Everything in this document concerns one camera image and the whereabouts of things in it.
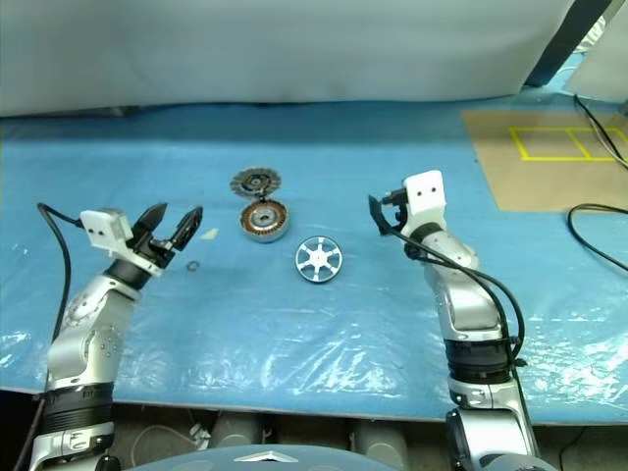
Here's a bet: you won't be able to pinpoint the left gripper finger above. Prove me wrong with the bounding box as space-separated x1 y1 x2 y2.
166 205 204 252
134 201 169 242

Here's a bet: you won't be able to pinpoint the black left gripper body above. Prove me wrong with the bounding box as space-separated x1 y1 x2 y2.
125 223 179 270

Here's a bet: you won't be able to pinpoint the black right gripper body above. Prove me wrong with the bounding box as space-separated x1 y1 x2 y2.
382 187 411 235

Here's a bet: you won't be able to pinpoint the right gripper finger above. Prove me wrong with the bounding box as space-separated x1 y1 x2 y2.
367 194 396 238

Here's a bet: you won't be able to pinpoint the motor stator housing copper windings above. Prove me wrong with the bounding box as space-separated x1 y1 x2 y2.
238 198 291 244

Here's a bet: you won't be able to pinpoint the finned motor cap circuit board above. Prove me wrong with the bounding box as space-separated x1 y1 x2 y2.
229 166 281 200

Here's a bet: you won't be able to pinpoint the silver spoked rotor cap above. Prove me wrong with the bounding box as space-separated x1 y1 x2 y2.
294 235 344 285

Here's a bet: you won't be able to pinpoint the blue plastic table sheet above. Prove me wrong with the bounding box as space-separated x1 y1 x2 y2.
0 80 628 427

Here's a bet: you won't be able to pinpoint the brown cardboard sheet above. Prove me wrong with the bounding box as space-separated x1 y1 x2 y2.
460 108 628 213

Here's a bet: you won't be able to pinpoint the white backdrop cloth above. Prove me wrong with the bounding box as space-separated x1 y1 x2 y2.
0 0 614 120

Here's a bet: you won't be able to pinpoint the grey rounded cylinder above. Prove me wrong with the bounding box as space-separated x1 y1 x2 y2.
209 411 265 448
350 419 412 458

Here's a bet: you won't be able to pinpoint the grey robot torso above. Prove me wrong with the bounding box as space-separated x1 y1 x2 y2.
125 444 394 471

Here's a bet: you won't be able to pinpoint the white side panel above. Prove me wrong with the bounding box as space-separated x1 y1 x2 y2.
561 0 628 97

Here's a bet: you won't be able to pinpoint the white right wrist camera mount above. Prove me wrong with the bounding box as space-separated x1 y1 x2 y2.
402 170 448 230

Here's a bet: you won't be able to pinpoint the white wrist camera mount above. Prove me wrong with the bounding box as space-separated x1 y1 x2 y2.
402 170 448 230
80 208 132 257

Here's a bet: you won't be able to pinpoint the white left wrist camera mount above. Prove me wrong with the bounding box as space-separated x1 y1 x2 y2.
80 208 132 257

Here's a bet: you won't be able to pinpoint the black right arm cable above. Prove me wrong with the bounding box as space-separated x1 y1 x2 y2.
385 228 529 369

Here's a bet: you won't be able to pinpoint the black looped table cable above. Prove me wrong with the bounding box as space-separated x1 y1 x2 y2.
567 202 628 274

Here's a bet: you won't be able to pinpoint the white cable under table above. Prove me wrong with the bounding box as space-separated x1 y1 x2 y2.
128 422 213 451

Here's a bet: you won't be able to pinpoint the thin black cable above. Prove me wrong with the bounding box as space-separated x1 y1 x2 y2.
573 92 628 171

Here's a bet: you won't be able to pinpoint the dark upright post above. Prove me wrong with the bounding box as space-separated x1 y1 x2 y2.
527 0 615 88

